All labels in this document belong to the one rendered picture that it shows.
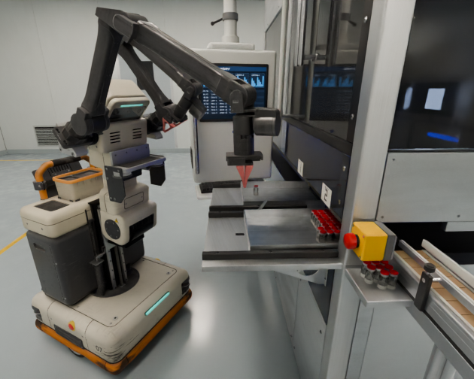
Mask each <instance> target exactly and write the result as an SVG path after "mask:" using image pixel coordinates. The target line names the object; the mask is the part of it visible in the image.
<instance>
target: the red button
mask: <svg viewBox="0 0 474 379"><path fill-rule="evenodd" d="M343 243H344V245H345V247H346V248H347V249H349V250H354V249H355V248H356V247H357V238H356V235H355V234H354V233H346V234H345V235H344V238H343Z"/></svg>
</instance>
